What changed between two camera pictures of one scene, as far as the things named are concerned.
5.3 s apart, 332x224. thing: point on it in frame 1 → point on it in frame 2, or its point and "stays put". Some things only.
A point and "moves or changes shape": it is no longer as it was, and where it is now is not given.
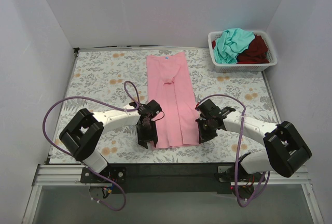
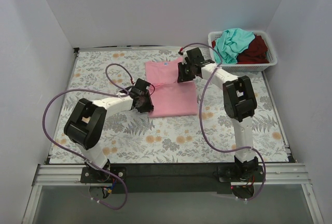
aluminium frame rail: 52,175 stays put
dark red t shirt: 257,53 stays put
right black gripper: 206,129 → 184,73
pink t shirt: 171,89 moves or changes shape
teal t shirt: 230,43 stays put
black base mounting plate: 169,177 stays put
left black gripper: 146,130 → 146,102
